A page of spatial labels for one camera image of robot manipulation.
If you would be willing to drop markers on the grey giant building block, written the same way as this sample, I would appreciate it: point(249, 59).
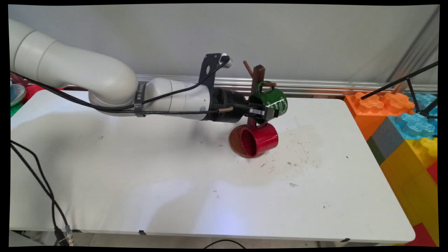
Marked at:
point(386, 140)

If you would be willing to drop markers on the green plastic block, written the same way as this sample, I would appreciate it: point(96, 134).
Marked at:
point(15, 109)

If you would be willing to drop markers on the green enamel mug white print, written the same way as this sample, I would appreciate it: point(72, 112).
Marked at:
point(276, 99)

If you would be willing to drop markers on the grey blue bowl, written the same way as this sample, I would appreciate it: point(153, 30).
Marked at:
point(16, 93)

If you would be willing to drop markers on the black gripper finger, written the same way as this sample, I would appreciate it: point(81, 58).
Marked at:
point(262, 113)
point(253, 104)

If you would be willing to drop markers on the light blue giant building block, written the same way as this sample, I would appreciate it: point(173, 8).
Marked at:
point(413, 126)

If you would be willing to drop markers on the yellow giant building block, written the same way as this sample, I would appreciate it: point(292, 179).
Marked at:
point(409, 182)

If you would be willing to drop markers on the red glossy mug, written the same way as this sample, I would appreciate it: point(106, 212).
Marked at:
point(264, 139)

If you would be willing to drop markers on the brown wooden mug tree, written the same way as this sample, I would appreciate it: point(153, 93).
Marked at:
point(259, 74)

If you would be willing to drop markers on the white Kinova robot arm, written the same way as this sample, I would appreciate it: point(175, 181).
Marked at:
point(105, 82)

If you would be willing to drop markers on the red plastic toy block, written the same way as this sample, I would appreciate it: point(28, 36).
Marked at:
point(33, 91)

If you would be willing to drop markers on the aluminium diagonal post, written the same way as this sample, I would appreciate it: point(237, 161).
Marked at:
point(416, 49)

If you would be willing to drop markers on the aluminium wall rail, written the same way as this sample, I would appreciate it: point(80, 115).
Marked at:
point(315, 85)

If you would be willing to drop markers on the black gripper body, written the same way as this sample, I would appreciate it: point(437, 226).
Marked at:
point(229, 105)

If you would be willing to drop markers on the black tripod stand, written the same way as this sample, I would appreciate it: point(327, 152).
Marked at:
point(399, 81)

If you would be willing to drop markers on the orange giant building block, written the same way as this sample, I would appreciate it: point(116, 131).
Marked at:
point(371, 115)

